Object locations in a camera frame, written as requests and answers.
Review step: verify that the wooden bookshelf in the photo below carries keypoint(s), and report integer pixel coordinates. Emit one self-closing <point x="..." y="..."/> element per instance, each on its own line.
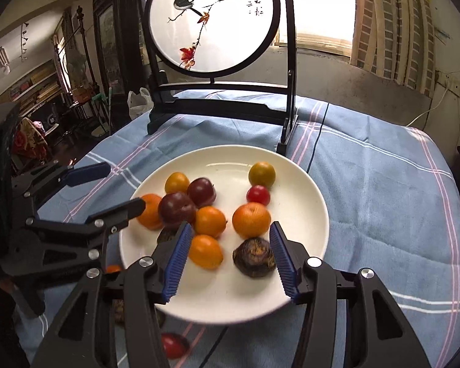
<point x="38" y="88"/>

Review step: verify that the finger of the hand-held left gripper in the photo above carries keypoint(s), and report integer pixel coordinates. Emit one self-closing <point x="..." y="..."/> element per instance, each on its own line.
<point x="126" y="211"/>
<point x="88" y="173"/>

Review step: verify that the blue striped tablecloth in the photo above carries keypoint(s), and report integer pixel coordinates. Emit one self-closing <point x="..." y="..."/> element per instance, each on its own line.
<point x="368" y="199"/>

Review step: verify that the bright window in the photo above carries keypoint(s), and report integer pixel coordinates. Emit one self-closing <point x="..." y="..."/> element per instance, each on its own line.
<point x="322" y="7"/>

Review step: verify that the red patterned cloth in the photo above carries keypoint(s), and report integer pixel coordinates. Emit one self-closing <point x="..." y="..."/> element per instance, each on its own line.
<point x="28" y="138"/>

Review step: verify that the yellow green plum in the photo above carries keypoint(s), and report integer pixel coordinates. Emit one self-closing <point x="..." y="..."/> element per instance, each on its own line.
<point x="261" y="173"/>

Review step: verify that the dark red plum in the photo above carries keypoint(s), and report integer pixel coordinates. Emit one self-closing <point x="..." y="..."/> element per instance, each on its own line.
<point x="176" y="210"/>
<point x="201" y="191"/>

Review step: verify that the white wall outlet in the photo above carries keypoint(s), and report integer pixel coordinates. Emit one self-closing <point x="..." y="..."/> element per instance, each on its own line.
<point x="448" y="82"/>

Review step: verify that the white plastic bag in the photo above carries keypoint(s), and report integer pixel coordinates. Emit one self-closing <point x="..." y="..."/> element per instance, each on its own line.
<point x="140" y="103"/>

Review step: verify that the dark framed painting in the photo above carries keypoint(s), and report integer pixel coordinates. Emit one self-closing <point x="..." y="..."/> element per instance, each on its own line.
<point x="111" y="46"/>

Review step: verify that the red cherry tomato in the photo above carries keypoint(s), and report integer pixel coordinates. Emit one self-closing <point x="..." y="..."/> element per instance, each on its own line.
<point x="258" y="195"/>
<point x="172" y="345"/>

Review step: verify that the small orange kumquat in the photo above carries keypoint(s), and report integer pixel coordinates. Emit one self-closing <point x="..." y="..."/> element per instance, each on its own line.
<point x="177" y="182"/>
<point x="205" y="252"/>
<point x="113" y="268"/>
<point x="210" y="221"/>

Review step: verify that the dark wooden coat stand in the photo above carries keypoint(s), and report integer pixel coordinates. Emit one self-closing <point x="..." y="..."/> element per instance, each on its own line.
<point x="86" y="50"/>

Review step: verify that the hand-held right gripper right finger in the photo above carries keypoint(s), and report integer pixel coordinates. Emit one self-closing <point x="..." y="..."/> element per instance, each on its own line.
<point x="285" y="264"/>

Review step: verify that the white round plate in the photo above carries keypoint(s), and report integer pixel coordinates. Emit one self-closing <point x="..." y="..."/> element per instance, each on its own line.
<point x="222" y="295"/>

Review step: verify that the dark brown water chestnut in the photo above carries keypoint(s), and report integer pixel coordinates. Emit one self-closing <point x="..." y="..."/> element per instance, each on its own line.
<point x="253" y="257"/>
<point x="164" y="235"/>

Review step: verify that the bird painting table screen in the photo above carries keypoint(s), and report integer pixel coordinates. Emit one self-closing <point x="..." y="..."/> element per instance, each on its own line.
<point x="214" y="19"/>

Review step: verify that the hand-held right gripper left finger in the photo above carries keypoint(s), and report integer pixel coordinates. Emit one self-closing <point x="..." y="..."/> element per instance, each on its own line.
<point x="176" y="264"/>

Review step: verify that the checked beige curtain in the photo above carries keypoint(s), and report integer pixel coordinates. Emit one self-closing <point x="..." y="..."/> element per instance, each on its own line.
<point x="391" y="27"/>

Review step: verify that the orange mandarin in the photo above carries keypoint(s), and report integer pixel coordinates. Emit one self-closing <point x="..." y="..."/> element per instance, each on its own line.
<point x="149" y="214"/>
<point x="252" y="219"/>

